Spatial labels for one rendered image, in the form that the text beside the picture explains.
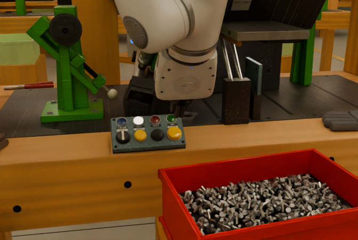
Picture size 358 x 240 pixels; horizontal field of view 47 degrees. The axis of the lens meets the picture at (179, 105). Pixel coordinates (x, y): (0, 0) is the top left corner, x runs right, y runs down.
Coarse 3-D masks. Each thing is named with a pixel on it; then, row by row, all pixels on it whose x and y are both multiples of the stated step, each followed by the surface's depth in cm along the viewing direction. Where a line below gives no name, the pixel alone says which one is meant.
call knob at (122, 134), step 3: (120, 132) 83; (123, 132) 83; (126, 132) 83; (117, 135) 83; (120, 135) 83; (123, 135) 83; (126, 135) 83; (117, 138) 83; (120, 138) 82; (123, 138) 82; (126, 138) 83; (120, 141) 82; (123, 141) 82; (126, 141) 83
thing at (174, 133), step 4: (172, 128) 85; (176, 128) 85; (168, 132) 85; (172, 132) 84; (176, 132) 85; (180, 132) 85; (168, 136) 85; (172, 136) 84; (176, 136) 84; (180, 136) 85
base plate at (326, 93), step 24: (24, 96) 122; (48, 96) 122; (96, 96) 122; (120, 96) 122; (216, 96) 122; (264, 96) 122; (288, 96) 122; (312, 96) 122; (336, 96) 122; (0, 120) 102; (24, 120) 102; (96, 120) 102; (216, 120) 102; (264, 120) 102
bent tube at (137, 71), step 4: (136, 52) 112; (140, 52) 111; (136, 56) 111; (136, 60) 110; (136, 64) 108; (136, 68) 108; (136, 72) 107; (140, 72) 107; (144, 72) 108; (140, 76) 106; (144, 76) 108
